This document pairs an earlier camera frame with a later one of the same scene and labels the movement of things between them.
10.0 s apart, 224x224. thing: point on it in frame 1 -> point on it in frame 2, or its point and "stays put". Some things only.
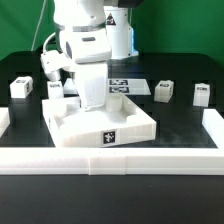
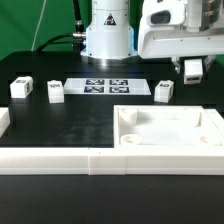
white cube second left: x=55 y=89 stays put
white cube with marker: x=201 y=94 -> x=193 y=71
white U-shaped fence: x=104 y=161 stays put
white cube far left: x=21 y=87 stays put
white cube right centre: x=163 y=91 stays put
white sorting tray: x=120 y=121 -> x=167 y=126
